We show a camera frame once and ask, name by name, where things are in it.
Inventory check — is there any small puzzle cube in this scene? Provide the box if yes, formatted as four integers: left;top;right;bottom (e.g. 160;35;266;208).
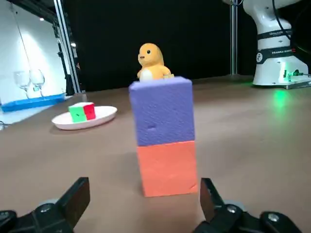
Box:
68;101;96;123

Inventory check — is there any pale pink plate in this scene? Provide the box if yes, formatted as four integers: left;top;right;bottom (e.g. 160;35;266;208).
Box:
51;105;118;131

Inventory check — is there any yellow plush toy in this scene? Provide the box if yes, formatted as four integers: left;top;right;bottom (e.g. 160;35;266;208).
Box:
136;42;175;82

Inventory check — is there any aluminium corner frame post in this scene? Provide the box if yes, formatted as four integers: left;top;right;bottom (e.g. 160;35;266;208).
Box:
53;0;82;94

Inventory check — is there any purple foam block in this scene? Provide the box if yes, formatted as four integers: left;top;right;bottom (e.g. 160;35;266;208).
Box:
128;75;196;147

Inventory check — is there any clear wine glass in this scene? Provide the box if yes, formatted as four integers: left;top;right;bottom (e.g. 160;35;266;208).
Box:
29;69;46;98
13;70;31;99

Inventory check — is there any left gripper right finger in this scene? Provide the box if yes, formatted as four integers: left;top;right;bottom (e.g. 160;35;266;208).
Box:
194;178;302;233

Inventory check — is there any slim metal pole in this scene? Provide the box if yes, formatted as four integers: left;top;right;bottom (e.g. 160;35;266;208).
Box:
229;0;238;75

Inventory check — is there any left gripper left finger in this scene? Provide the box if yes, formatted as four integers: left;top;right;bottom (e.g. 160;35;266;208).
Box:
0;177;90;233

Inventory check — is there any orange foam block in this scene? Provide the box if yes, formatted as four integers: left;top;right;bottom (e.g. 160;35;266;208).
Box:
136;140;198;198

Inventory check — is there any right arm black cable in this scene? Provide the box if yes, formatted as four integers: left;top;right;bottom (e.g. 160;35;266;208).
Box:
271;0;296;49

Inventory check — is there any blue plastic tray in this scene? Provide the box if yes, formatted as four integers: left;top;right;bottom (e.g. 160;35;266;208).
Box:
0;93;67;113

